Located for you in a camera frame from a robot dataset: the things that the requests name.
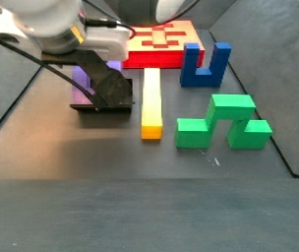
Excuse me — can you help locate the purple U-shaped block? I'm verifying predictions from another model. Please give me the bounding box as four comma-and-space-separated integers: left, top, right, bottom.
71, 61, 122, 107

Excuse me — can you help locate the green zigzag block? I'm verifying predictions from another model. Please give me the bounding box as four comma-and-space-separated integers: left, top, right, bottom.
175, 94, 274, 151

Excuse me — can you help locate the yellow long bar block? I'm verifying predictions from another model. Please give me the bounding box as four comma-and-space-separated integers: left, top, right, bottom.
142, 68, 163, 140

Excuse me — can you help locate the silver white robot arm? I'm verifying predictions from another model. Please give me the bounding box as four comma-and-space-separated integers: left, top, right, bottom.
0, 0, 187, 61

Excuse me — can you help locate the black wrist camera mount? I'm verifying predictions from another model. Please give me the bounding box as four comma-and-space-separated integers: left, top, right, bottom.
42, 50, 133, 109

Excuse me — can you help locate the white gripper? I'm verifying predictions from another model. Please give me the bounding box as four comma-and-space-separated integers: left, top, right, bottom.
0, 9, 133, 62

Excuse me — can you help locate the blue U-shaped block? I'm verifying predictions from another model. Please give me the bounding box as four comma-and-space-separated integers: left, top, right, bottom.
179, 41, 233, 89

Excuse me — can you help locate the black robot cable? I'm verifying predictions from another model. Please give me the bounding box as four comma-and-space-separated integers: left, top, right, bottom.
0, 0, 202, 111

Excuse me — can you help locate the red insertion board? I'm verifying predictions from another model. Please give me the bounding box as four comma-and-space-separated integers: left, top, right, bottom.
122, 20, 205, 69

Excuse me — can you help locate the black angled fixture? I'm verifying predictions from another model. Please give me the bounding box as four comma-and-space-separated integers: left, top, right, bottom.
70, 77, 133, 112

